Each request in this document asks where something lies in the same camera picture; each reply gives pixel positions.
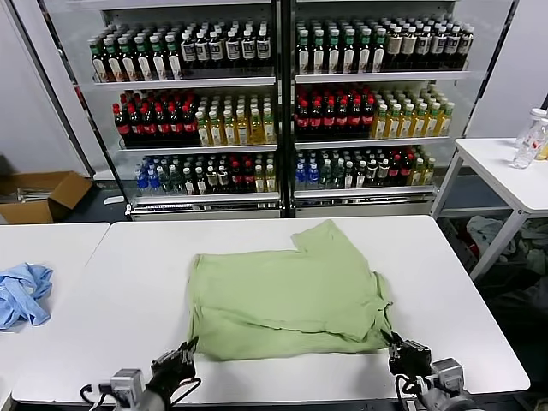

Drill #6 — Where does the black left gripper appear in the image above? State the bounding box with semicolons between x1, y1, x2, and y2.
149;337;200;394

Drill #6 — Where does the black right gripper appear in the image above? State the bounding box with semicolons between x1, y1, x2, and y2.
382;330;433;378

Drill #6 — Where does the light green printed t-shirt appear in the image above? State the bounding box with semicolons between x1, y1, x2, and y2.
184;218;394;363

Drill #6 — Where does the crumpled grey garment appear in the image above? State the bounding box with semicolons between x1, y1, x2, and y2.
466;215;520;263

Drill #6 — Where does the pale crumpled garments pile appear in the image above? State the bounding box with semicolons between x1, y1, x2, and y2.
515;220;548;271

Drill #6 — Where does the cola bottle red cap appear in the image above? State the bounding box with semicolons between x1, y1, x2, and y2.
167;104;183;137
347;98;363;139
360;98;376;138
127;104;144;137
295;98;311;139
388;154;402;188
140;104;157;137
308;98;324;139
153;104;170;137
241;161;256;194
181;104;197;137
229;161;243;194
334;98;349;139
400;153;414;188
321;98;337;139
112;104;131;137

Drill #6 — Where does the crumpled light blue garment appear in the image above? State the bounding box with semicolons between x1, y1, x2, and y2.
0;262;55;331

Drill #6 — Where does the open brown cardboard box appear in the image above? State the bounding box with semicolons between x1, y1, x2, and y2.
0;170;94;225

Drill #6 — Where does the small white side table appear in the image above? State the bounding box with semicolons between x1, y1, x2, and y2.
430;136;548;282

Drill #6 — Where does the grey metal parts bundle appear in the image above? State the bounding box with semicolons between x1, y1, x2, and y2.
0;187;49;203

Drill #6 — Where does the clear plastic bottle white cap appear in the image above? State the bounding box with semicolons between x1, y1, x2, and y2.
512;108;548;169

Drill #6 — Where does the white beverage display shelf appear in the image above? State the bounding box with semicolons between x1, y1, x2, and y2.
8;0;287;222
285;0;521;219

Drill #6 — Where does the dark tea bottle green cap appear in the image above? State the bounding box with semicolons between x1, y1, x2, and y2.
326;28;343;74
311;29;328;74
117;37;139;82
104;38;124;83
149;35;168;81
371;27;388;73
356;27;373;74
134;36;153;82
165;34;183;80
295;29;313;74
342;28;358;74
88;39;110;83

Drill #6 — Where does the dark drink bottle beige label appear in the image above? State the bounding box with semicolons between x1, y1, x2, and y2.
401;26;418;70
386;26;404;71

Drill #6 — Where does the dark drink bottle black label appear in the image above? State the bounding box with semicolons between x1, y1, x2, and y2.
180;30;198;69
241;28;259;69
415;25;432;70
444;25;462;69
209;29;227;69
459;26;475;69
194;30;211;69
257;27;274;69
225;29;242;69
430;25;447;69

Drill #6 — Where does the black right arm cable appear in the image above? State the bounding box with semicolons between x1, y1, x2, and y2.
393;373;425;406

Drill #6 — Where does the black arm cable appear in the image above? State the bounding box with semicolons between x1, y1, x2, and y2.
393;373;425;406
80;383;113;406

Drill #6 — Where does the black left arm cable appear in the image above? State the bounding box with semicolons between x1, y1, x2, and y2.
80;383;113;406

